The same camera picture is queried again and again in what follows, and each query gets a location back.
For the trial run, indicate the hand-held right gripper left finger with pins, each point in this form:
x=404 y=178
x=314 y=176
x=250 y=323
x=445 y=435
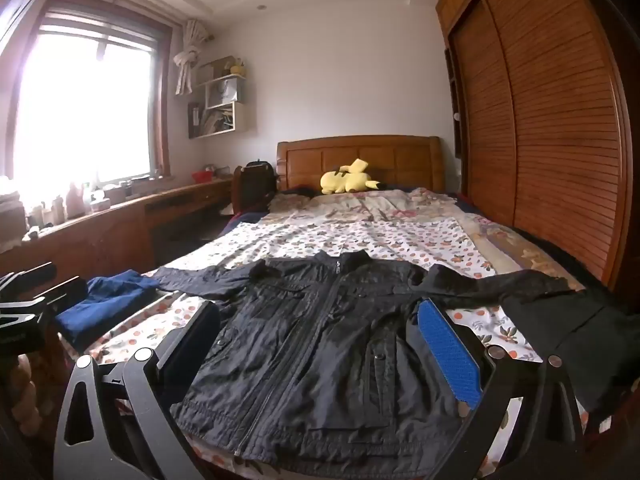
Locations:
x=191 y=341

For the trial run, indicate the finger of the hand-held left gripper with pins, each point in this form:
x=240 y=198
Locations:
x=62 y=294
x=27 y=276

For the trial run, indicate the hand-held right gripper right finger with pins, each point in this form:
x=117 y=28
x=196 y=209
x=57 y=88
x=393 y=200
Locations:
x=450 y=350

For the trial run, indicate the black jacket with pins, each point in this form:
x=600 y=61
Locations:
x=310 y=350

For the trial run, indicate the folded blue clothes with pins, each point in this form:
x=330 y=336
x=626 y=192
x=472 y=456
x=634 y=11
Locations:
x=100 y=302

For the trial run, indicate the folded black clothes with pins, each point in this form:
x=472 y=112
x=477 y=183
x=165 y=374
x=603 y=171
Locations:
x=575 y=340

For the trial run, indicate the person's left hand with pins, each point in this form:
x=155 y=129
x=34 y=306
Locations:
x=27 y=395

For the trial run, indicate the wooden desk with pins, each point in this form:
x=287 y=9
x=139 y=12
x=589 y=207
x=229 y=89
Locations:
x=115 y=230

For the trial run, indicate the row of bottles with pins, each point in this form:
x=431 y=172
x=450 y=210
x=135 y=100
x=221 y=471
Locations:
x=75 y=205

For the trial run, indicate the orange print bed sheet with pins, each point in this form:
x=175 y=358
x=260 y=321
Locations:
x=375 y=240

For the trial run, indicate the beige floral quilt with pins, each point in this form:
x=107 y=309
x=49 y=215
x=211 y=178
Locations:
x=400 y=205

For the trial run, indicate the black backpack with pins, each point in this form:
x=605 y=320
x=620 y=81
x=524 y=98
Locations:
x=260 y=185

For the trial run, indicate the window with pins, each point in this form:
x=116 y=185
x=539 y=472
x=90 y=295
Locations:
x=85 y=100

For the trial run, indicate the yellow plush toy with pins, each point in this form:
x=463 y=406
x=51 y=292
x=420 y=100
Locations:
x=345 y=180

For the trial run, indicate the wooden bed headboard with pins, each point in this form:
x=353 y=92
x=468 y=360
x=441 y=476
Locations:
x=380 y=157

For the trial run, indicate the wooden slatted wardrobe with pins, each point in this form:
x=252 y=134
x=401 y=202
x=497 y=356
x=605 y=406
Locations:
x=550 y=135

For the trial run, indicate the white paper bag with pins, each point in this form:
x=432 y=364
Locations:
x=227 y=91

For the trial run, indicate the tied white curtain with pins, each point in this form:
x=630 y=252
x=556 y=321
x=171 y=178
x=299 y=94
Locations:
x=187 y=60

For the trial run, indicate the small yellow toy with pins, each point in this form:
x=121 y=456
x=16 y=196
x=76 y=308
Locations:
x=237 y=66

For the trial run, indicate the white wall shelf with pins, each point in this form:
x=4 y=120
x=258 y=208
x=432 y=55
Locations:
x=240 y=120

